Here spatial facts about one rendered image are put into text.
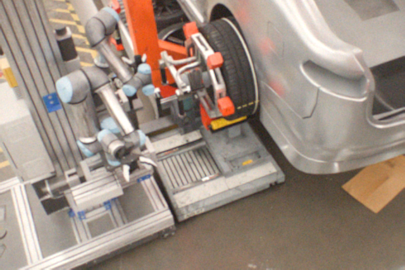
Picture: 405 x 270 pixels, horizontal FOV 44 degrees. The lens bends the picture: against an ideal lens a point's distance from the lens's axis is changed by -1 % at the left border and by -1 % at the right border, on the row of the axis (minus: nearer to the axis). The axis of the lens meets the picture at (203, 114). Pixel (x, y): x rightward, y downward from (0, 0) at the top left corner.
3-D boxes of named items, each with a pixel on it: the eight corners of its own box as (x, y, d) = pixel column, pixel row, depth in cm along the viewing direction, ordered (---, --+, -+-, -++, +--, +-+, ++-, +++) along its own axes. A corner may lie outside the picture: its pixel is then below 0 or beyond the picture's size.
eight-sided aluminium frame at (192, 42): (228, 131, 329) (224, 66, 291) (219, 134, 328) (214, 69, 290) (197, 81, 366) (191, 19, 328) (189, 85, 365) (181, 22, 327)
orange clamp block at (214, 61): (221, 66, 302) (224, 62, 294) (209, 70, 301) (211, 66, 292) (217, 56, 304) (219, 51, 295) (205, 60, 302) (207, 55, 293)
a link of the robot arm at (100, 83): (96, 60, 257) (143, 142, 263) (77, 70, 253) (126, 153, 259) (101, 55, 247) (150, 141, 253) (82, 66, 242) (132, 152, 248)
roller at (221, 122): (249, 119, 349) (249, 112, 345) (211, 132, 343) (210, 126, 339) (246, 113, 353) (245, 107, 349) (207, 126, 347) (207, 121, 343)
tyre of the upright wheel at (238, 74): (221, -1, 337) (228, 78, 380) (188, 8, 332) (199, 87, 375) (266, 45, 289) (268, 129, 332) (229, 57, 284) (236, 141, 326)
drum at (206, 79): (214, 89, 329) (213, 73, 319) (184, 99, 324) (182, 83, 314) (206, 77, 339) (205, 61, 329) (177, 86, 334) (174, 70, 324)
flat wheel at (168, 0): (117, 24, 482) (112, 3, 465) (168, -5, 512) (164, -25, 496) (162, 51, 446) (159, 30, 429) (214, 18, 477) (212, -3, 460)
